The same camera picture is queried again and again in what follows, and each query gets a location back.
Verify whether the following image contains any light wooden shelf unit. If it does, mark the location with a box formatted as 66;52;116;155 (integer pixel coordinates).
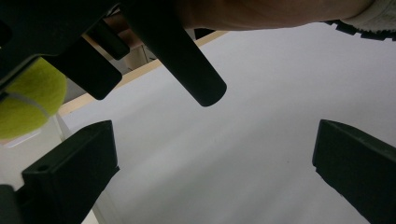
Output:
122;46;163;76

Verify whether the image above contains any yellow tennis ball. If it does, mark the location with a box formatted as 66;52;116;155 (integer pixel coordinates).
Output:
0;56;68;140

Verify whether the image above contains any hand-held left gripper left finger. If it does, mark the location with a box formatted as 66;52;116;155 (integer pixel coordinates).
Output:
15;119;120;224

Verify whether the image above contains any white rectangular container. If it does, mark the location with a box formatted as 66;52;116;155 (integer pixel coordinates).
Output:
0;113;108;224

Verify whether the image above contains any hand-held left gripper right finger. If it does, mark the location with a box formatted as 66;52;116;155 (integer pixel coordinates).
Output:
312;119;396;224

